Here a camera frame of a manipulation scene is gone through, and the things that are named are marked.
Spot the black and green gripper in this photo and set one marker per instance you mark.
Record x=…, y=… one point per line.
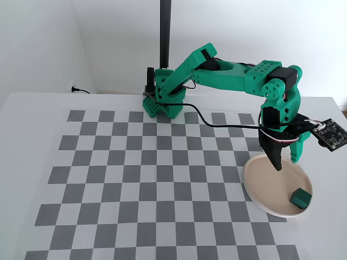
x=274, y=148

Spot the dark green cube dice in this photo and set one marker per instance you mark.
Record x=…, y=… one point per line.
x=299, y=199

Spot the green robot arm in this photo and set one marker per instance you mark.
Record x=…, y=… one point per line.
x=222, y=78

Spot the green robot arm base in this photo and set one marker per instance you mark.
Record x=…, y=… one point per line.
x=165, y=104

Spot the beige round plate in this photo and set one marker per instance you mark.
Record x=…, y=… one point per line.
x=268, y=187

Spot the grey white checkerboard mat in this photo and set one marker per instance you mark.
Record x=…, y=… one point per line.
x=162, y=205

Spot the black vertical pole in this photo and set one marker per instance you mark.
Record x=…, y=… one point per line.
x=165, y=27

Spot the black camera circuit board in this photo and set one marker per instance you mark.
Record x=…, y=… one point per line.
x=332, y=134

